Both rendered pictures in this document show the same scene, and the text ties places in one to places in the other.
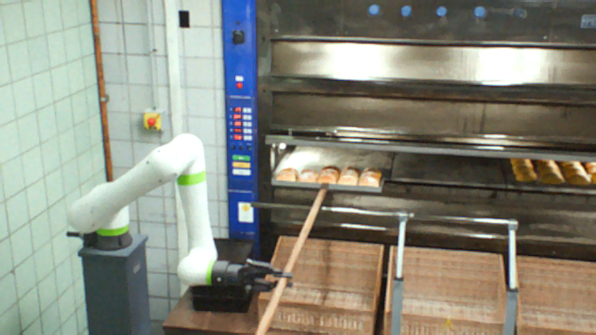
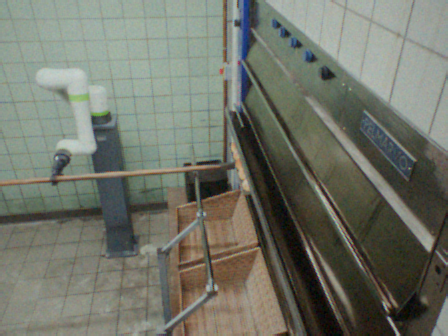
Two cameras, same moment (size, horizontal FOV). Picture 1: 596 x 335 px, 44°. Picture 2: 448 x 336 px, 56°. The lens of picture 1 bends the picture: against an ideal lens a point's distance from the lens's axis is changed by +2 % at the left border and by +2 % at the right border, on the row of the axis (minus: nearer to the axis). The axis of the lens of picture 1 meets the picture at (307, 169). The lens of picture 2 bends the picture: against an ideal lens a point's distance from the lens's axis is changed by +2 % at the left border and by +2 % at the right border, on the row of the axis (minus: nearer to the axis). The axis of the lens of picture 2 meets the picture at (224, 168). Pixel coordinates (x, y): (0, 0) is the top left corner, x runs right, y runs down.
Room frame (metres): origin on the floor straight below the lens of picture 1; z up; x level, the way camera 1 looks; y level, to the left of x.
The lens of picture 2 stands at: (2.68, -2.03, 2.46)
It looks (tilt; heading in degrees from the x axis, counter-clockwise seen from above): 32 degrees down; 72
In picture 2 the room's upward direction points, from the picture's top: straight up
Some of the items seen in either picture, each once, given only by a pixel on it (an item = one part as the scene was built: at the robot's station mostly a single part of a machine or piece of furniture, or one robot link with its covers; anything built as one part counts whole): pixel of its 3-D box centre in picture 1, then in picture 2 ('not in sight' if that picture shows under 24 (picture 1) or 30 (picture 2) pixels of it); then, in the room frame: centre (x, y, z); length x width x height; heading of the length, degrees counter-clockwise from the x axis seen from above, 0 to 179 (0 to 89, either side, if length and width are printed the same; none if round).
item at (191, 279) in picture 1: (196, 270); (66, 149); (2.42, 0.41, 1.20); 0.14 x 0.13 x 0.11; 81
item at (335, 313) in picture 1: (323, 284); (213, 231); (3.22, -0.08, 0.72); 0.56 x 0.49 x 0.28; 79
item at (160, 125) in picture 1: (154, 120); (227, 71); (3.60, 0.79, 1.46); 0.10 x 0.07 x 0.10; 80
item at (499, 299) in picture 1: (444, 295); (226, 307); (3.12, -0.67, 0.72); 0.56 x 0.49 x 0.28; 81
